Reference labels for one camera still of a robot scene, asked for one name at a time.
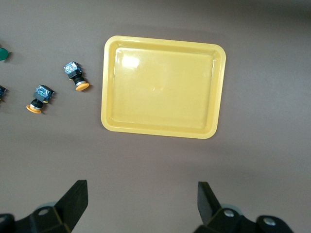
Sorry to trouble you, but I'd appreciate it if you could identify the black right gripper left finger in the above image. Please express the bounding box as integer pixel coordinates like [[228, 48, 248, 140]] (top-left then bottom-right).
[[0, 179, 88, 233]]

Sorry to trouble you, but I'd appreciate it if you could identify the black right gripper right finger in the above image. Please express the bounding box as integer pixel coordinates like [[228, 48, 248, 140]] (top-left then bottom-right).
[[194, 181, 294, 233]]

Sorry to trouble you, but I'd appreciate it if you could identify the yellow push button switch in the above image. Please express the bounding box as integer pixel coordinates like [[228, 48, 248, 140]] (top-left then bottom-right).
[[63, 61, 90, 92], [26, 84, 55, 114]]

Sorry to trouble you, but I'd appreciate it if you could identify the brown table cover sheet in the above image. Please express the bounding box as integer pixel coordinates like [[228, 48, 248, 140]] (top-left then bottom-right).
[[0, 0, 311, 233]]

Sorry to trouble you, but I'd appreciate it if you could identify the yellow plastic tray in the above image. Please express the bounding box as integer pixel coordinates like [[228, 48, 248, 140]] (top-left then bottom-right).
[[101, 35, 227, 140]]

